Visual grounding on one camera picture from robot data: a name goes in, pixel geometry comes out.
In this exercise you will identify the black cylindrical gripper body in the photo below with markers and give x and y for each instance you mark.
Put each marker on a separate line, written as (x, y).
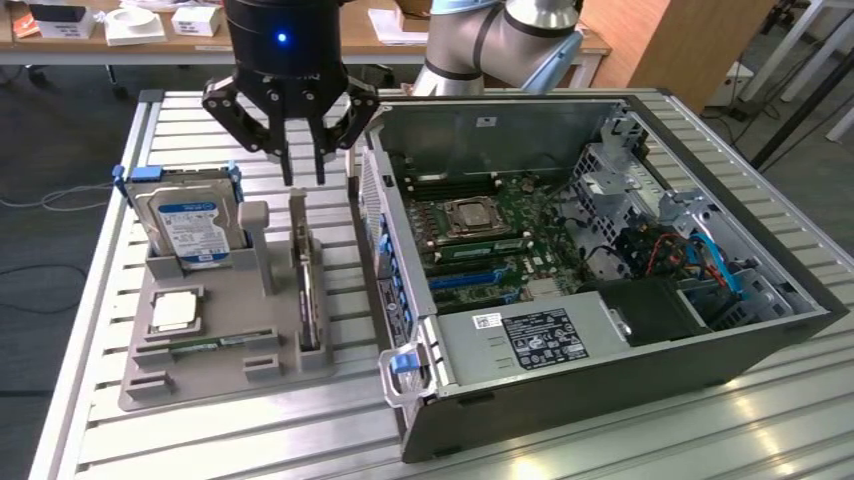
(283, 55)

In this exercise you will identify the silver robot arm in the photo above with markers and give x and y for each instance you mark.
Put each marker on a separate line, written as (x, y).
(460, 45)

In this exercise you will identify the black RAM slot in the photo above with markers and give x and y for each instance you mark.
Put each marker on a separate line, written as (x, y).
(453, 186)

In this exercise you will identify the blue expansion slot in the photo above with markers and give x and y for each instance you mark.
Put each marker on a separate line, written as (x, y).
(463, 281)

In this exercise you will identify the wooden desk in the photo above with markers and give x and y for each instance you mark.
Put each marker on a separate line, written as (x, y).
(200, 44)

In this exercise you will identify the small white box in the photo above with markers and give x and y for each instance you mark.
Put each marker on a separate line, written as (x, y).
(194, 22)

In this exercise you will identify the white papers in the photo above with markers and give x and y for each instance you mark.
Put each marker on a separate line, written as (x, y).
(393, 32)

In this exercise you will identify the white box with round bowl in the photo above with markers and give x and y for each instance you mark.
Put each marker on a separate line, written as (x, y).
(133, 27)

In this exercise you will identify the hard disk with blue caddy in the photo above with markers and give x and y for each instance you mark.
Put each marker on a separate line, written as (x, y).
(186, 225)

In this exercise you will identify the CPU socket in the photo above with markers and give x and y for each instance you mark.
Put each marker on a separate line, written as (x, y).
(479, 217)

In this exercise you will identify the white box with black insert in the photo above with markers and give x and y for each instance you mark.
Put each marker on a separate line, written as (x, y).
(62, 22)

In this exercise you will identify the green RAM stick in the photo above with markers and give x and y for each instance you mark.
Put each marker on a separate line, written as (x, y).
(480, 249)
(206, 343)

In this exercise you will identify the orange book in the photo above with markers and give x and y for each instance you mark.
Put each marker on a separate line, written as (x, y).
(25, 24)

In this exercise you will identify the graphics card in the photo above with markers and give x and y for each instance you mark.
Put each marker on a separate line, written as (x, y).
(304, 280)

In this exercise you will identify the green motherboard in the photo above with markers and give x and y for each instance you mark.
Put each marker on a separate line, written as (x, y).
(536, 235)

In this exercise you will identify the metal drive cage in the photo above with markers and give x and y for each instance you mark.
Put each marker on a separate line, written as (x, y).
(613, 195)

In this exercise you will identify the silver CPU chip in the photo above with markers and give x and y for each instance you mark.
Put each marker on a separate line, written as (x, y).
(174, 312)

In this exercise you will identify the wooden cabinet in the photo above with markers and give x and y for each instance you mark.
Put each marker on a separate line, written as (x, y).
(673, 50)

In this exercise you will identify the blue case latch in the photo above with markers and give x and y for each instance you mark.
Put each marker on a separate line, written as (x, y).
(401, 363)

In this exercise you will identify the grey parts rack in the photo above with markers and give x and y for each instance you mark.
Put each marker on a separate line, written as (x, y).
(220, 370)

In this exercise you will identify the grey power supply unit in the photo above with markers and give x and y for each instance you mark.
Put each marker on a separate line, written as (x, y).
(533, 340)

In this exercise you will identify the black fan shroud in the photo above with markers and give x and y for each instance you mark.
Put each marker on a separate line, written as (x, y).
(649, 312)

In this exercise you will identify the black pole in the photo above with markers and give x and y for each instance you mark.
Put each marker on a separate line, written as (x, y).
(800, 90)

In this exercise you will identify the open black PC case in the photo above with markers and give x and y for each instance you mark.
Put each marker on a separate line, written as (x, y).
(600, 400)

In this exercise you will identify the metal disk bay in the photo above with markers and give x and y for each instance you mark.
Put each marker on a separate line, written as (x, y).
(747, 305)

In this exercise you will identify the white table frame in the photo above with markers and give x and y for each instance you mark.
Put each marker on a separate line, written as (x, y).
(816, 30)

